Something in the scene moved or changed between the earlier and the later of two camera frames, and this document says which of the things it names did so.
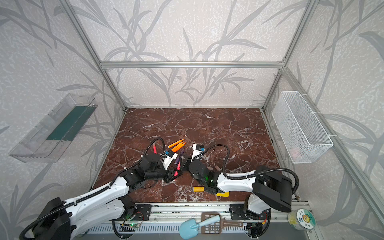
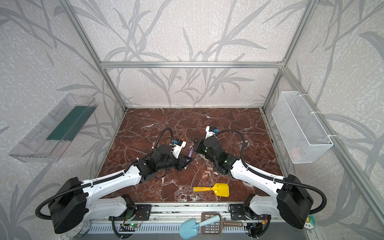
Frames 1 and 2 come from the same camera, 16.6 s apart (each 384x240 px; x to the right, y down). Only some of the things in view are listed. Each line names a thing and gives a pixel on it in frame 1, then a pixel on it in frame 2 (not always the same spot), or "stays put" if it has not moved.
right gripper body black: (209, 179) → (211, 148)
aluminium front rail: (168, 218) stays put
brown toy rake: (215, 227) stays put
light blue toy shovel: (188, 228) stays put
